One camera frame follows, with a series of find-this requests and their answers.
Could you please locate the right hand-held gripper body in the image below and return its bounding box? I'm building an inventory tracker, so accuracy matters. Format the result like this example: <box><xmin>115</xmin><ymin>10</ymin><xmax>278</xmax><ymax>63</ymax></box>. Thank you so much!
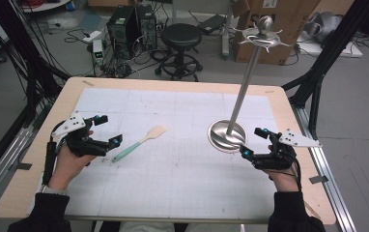
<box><xmin>252</xmin><ymin>129</ymin><xmax>323</xmax><ymax>171</ymax></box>

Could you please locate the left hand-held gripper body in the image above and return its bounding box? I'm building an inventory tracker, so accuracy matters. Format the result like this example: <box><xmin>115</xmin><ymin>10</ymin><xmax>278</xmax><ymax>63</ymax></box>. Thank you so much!
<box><xmin>50</xmin><ymin>111</ymin><xmax>111</xmax><ymax>159</ymax></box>

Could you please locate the wooden spatula with green handle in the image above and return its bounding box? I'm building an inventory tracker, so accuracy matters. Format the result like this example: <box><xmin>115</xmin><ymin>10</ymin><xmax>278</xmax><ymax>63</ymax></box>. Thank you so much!
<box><xmin>111</xmin><ymin>125</ymin><xmax>168</xmax><ymax>164</ymax></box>

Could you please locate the silver metal utensil rack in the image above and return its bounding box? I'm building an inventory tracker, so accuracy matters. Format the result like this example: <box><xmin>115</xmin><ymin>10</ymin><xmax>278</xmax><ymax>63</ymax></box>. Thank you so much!
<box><xmin>207</xmin><ymin>14</ymin><xmax>292</xmax><ymax>155</ymax></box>

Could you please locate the person's right hand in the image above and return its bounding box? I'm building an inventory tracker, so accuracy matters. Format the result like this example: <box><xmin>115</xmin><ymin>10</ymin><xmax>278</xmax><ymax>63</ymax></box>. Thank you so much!
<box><xmin>262</xmin><ymin>144</ymin><xmax>301</xmax><ymax>193</ymax></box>

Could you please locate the person's left hand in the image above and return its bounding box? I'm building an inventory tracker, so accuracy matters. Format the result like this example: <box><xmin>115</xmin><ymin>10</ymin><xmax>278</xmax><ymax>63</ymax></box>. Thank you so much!
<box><xmin>47</xmin><ymin>129</ymin><xmax>96</xmax><ymax>191</ymax></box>

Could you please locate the grey tape strip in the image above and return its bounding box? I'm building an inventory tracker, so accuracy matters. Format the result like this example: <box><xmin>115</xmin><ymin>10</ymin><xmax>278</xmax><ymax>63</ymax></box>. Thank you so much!
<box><xmin>308</xmin><ymin>174</ymin><xmax>330</xmax><ymax>186</ymax></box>
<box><xmin>15</xmin><ymin>161</ymin><xmax>33</xmax><ymax>171</ymax></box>

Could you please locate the white grid mat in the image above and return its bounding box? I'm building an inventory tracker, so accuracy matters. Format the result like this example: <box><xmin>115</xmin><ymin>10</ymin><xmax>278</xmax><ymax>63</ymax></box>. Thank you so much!
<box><xmin>26</xmin><ymin>87</ymin><xmax>283</xmax><ymax>221</ymax></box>

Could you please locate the white device with green display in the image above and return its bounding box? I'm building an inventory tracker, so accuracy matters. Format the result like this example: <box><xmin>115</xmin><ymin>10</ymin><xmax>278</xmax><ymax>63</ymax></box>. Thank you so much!
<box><xmin>92</xmin><ymin>39</ymin><xmax>105</xmax><ymax>67</ymax></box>

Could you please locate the white power strip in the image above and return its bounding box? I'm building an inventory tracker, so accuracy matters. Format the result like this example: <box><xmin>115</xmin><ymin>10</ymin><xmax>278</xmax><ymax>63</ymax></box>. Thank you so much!
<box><xmin>81</xmin><ymin>29</ymin><xmax>103</xmax><ymax>44</ymax></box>

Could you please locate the large black computer tower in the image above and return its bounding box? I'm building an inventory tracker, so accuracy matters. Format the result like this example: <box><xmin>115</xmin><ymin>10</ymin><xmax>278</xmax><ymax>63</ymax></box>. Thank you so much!
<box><xmin>106</xmin><ymin>5</ymin><xmax>142</xmax><ymax>61</ymax></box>

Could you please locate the slim black computer tower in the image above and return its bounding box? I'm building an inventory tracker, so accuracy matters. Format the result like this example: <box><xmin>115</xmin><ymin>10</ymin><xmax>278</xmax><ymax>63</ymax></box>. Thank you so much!
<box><xmin>135</xmin><ymin>3</ymin><xmax>158</xmax><ymax>52</ymax></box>

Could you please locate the white table leg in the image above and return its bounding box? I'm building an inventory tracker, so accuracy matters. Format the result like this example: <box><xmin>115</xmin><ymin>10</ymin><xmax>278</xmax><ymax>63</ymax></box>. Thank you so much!
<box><xmin>220</xmin><ymin>0</ymin><xmax>235</xmax><ymax>60</ymax></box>

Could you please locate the brown cardboard box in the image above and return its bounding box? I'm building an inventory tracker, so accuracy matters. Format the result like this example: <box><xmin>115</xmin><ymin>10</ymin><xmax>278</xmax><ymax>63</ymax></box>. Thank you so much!
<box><xmin>231</xmin><ymin>0</ymin><xmax>323</xmax><ymax>66</ymax></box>

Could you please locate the black round stool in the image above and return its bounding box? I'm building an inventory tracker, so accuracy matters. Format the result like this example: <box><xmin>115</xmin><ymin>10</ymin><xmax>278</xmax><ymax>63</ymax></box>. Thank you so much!
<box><xmin>154</xmin><ymin>22</ymin><xmax>205</xmax><ymax>82</ymax></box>

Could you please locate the black flat power adapter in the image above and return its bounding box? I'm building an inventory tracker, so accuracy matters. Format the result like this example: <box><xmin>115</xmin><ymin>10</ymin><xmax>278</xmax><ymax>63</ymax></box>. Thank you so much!
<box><xmin>196</xmin><ymin>14</ymin><xmax>228</xmax><ymax>36</ymax></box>

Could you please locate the grey rounded device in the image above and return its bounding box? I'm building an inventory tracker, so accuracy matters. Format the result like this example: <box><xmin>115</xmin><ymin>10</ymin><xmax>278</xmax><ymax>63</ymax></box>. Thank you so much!
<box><xmin>302</xmin><ymin>11</ymin><xmax>344</xmax><ymax>44</ymax></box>

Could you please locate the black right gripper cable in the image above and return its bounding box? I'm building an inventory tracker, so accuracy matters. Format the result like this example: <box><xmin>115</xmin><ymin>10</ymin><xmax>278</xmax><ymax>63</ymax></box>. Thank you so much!
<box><xmin>268</xmin><ymin>154</ymin><xmax>303</xmax><ymax>193</ymax></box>

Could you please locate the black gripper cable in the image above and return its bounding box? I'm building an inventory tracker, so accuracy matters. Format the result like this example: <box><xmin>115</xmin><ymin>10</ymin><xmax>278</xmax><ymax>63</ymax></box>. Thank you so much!
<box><xmin>268</xmin><ymin>154</ymin><xmax>303</xmax><ymax>193</ymax></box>
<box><xmin>42</xmin><ymin>121</ymin><xmax>65</xmax><ymax>187</ymax></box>

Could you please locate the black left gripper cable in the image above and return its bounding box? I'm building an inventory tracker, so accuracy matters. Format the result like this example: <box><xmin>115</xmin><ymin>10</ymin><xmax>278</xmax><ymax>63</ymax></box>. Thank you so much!
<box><xmin>42</xmin><ymin>121</ymin><xmax>65</xmax><ymax>187</ymax></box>

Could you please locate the aluminium rail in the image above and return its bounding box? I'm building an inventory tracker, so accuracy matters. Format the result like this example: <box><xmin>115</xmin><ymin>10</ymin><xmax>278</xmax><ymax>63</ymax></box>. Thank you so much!
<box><xmin>0</xmin><ymin>124</ymin><xmax>36</xmax><ymax>212</ymax></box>
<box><xmin>289</xmin><ymin>103</ymin><xmax>358</xmax><ymax>232</ymax></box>

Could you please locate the black metal frame post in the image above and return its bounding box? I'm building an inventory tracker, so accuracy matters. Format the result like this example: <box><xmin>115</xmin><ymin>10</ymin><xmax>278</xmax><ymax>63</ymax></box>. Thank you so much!
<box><xmin>281</xmin><ymin>0</ymin><xmax>369</xmax><ymax>140</ymax></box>
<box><xmin>0</xmin><ymin>0</ymin><xmax>71</xmax><ymax>129</ymax></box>

